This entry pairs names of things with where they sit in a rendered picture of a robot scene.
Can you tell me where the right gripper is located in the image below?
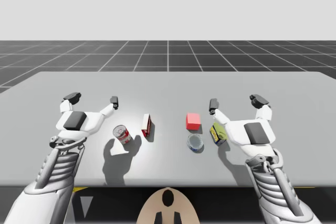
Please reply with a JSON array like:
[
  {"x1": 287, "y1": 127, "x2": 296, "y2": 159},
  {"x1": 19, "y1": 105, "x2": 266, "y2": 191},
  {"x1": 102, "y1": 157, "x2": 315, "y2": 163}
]
[{"x1": 208, "y1": 94, "x2": 276, "y2": 146}]

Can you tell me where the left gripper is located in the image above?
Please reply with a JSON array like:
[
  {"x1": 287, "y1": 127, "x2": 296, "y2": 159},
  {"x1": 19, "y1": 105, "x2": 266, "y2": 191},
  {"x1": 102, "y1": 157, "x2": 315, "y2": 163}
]
[{"x1": 56, "y1": 92, "x2": 120, "y2": 138}]

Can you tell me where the pink cube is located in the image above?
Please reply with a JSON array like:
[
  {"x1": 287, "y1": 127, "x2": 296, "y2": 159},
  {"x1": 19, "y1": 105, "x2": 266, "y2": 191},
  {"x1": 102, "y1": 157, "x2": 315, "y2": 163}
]
[{"x1": 186, "y1": 112, "x2": 202, "y2": 131}]

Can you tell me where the green and blue rectangular can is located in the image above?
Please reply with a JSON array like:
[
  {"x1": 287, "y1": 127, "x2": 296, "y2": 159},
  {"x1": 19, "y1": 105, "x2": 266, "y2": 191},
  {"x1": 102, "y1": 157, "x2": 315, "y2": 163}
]
[{"x1": 209, "y1": 122, "x2": 228, "y2": 145}]

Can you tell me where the red and white can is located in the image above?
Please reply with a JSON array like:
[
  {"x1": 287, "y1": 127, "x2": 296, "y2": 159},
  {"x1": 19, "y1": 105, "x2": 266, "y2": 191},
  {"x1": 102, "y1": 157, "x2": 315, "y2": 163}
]
[{"x1": 112, "y1": 125, "x2": 132, "y2": 145}]

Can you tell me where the blue flat can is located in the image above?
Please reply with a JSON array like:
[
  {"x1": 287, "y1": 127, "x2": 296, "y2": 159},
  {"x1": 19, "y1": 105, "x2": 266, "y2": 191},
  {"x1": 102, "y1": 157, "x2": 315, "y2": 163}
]
[{"x1": 187, "y1": 133, "x2": 204, "y2": 152}]

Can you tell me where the red and white carton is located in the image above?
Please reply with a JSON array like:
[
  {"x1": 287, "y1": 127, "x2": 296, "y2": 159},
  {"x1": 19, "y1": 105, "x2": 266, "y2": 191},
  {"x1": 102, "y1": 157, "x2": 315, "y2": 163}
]
[{"x1": 141, "y1": 113, "x2": 152, "y2": 138}]

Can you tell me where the tan robot part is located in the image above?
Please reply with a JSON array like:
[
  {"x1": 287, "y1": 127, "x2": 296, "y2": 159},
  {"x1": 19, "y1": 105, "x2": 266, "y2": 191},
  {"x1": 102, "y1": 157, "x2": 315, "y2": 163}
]
[{"x1": 136, "y1": 187, "x2": 201, "y2": 224}]

